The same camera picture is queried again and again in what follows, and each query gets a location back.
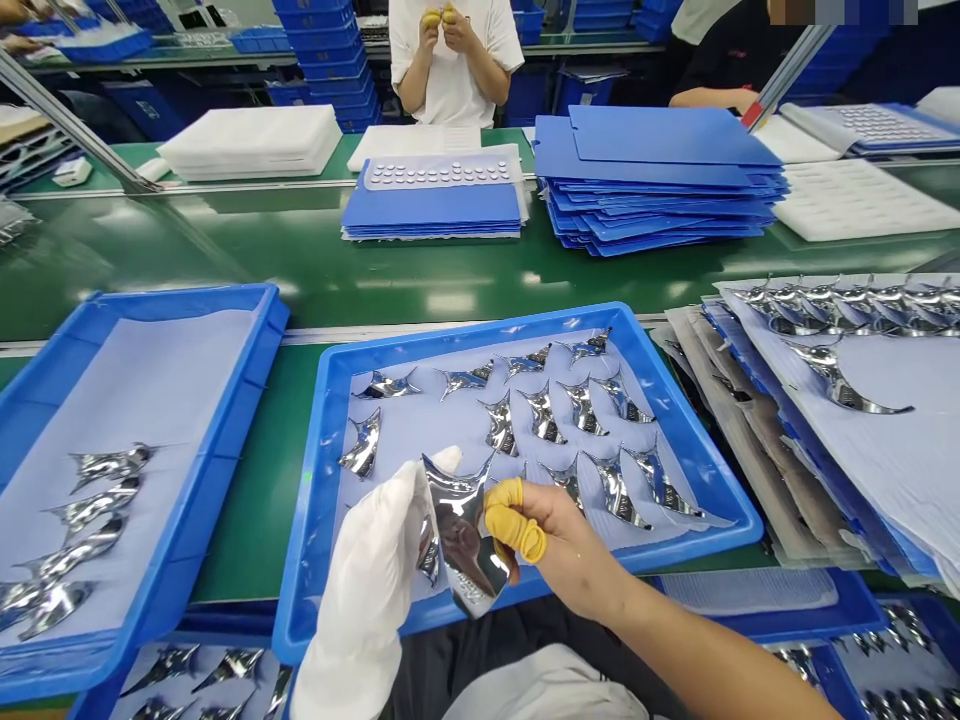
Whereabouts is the person's left hand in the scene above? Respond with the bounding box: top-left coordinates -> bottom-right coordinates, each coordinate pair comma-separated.
317,446 -> 466,639

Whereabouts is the pile of boards and foam sheets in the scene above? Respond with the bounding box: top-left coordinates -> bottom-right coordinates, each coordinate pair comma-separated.
650,278 -> 960,601

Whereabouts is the white foam pad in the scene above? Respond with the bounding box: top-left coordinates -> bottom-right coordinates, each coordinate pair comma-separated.
658,567 -> 840,619

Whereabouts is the slanted metal frame post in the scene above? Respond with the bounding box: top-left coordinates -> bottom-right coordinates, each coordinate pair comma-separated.
745,22 -> 838,136
0,48 -> 164,196

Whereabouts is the blue bin with white parts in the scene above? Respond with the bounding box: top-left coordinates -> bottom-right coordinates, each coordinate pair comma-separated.
55,25 -> 156,64

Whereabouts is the green conveyor belt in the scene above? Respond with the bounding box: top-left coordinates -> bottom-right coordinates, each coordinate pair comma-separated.
0,127 -> 960,348

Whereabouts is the stack of blue sheets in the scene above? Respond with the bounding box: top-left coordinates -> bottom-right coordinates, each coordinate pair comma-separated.
341,157 -> 528,244

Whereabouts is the person's body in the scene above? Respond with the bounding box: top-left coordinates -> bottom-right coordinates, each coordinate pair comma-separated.
380,596 -> 680,720

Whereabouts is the stack of blue corrugated boards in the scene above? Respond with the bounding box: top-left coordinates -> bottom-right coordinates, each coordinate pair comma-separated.
532,104 -> 793,259

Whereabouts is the clear tray of white discs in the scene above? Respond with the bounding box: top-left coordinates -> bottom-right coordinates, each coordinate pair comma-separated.
359,155 -> 523,190

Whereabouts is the blue board with blister tray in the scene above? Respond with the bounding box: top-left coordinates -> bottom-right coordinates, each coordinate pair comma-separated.
779,101 -> 960,160

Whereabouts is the blue plastic tray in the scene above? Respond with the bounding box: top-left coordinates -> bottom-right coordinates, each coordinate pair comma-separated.
761,592 -> 960,720
65,626 -> 301,720
0,282 -> 291,706
650,566 -> 892,640
271,301 -> 765,666

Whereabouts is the stack of white foam sheets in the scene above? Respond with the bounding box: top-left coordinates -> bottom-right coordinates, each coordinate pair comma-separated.
155,103 -> 341,182

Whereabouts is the blue crate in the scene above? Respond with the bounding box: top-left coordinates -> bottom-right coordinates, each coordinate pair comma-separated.
103,78 -> 190,142
553,63 -> 618,115

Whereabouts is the batch of chrome parts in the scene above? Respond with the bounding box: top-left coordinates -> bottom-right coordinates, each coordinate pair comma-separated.
728,272 -> 960,340
338,326 -> 710,535
772,603 -> 960,720
119,643 -> 295,720

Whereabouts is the shallow blue bin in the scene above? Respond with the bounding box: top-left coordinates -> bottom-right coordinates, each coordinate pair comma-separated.
227,26 -> 294,55

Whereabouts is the chrome pointed trim piece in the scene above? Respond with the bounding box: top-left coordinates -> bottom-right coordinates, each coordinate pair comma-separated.
414,448 -> 520,621
13,512 -> 127,585
18,579 -> 99,641
0,578 -> 40,633
781,335 -> 918,418
43,478 -> 142,528
69,442 -> 160,494

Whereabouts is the tall stack of blue bins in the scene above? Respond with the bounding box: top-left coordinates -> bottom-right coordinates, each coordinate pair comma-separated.
270,0 -> 385,136

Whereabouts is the person's right hand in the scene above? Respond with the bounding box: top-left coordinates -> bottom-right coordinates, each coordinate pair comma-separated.
483,479 -> 631,605

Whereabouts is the white foam tray with pockets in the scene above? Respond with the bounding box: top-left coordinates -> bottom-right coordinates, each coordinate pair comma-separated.
770,157 -> 960,244

